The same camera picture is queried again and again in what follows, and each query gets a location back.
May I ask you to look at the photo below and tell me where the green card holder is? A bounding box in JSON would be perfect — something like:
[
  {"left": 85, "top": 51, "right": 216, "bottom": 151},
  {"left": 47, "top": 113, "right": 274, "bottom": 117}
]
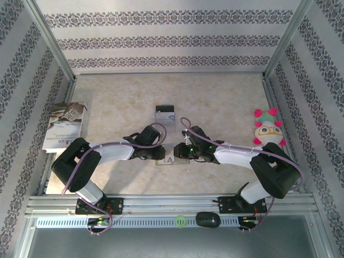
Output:
[{"left": 155, "top": 158, "right": 192, "bottom": 167}]

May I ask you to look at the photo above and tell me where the silver VIP card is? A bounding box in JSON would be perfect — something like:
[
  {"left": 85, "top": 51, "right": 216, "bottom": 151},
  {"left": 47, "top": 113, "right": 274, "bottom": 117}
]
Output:
[{"left": 155, "top": 111, "right": 176, "bottom": 126}]

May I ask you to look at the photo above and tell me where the small black white box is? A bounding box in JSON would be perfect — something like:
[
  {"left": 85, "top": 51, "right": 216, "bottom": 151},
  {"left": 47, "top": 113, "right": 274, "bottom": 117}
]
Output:
[{"left": 155, "top": 104, "right": 176, "bottom": 133}]

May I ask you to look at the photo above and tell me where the black computer mouse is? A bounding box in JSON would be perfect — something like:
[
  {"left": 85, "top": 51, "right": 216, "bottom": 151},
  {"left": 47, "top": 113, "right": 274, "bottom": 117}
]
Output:
[{"left": 195, "top": 211, "right": 221, "bottom": 229}]

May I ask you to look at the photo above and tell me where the plush toy with glasses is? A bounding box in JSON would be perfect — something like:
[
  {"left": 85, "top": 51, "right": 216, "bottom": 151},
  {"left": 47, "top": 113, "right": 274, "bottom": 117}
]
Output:
[{"left": 254, "top": 107, "right": 287, "bottom": 147}]

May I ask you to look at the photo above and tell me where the aluminium back bar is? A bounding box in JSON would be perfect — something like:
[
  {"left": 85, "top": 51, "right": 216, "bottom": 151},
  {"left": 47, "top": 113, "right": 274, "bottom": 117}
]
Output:
[{"left": 74, "top": 70, "right": 266, "bottom": 76}]

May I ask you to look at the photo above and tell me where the paperback book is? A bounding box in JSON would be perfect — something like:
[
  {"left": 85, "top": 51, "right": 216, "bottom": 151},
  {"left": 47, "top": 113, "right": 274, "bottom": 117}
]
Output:
[{"left": 42, "top": 101, "right": 89, "bottom": 154}]

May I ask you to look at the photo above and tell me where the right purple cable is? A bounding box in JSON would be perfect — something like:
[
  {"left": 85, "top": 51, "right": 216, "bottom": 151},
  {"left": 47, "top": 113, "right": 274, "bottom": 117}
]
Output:
[{"left": 179, "top": 117, "right": 306, "bottom": 229}]

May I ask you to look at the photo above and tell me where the purple cable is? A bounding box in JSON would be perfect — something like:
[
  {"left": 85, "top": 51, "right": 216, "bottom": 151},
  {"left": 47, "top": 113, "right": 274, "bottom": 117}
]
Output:
[
  {"left": 61, "top": 122, "right": 169, "bottom": 237},
  {"left": 179, "top": 117, "right": 306, "bottom": 229}
]

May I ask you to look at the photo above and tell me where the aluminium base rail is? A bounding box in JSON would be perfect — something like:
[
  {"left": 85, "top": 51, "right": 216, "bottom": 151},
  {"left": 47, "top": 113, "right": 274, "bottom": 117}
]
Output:
[{"left": 25, "top": 193, "right": 316, "bottom": 216}]

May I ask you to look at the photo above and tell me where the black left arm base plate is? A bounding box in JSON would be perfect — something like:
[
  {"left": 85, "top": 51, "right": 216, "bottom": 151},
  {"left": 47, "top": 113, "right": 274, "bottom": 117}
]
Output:
[{"left": 75, "top": 197, "right": 125, "bottom": 216}]

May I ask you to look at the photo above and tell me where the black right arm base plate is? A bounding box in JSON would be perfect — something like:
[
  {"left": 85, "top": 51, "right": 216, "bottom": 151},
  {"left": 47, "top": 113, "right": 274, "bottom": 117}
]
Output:
[{"left": 218, "top": 196, "right": 267, "bottom": 214}]

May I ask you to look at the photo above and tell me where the green tape ring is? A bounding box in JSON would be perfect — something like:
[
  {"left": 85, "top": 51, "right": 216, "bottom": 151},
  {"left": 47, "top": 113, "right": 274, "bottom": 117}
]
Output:
[{"left": 174, "top": 214, "right": 188, "bottom": 228}]

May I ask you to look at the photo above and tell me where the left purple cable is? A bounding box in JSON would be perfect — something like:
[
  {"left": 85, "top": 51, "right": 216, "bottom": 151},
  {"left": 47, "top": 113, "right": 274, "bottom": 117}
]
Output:
[{"left": 61, "top": 122, "right": 169, "bottom": 237}]

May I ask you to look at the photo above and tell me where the white slotted cable duct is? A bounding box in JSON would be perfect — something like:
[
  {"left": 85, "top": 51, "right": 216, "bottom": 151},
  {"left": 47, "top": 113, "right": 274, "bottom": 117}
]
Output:
[{"left": 35, "top": 216, "right": 240, "bottom": 229}]

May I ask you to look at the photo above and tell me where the aluminium side rail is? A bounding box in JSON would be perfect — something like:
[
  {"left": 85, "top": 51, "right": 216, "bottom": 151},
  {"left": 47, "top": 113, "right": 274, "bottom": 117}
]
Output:
[
  {"left": 261, "top": 75, "right": 307, "bottom": 194},
  {"left": 37, "top": 76, "right": 78, "bottom": 196}
]

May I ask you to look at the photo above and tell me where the aluminium frame post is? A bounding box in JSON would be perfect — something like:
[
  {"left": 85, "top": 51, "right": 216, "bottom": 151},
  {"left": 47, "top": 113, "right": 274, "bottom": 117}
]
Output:
[
  {"left": 23, "top": 0, "right": 77, "bottom": 81},
  {"left": 264, "top": 0, "right": 316, "bottom": 80}
]

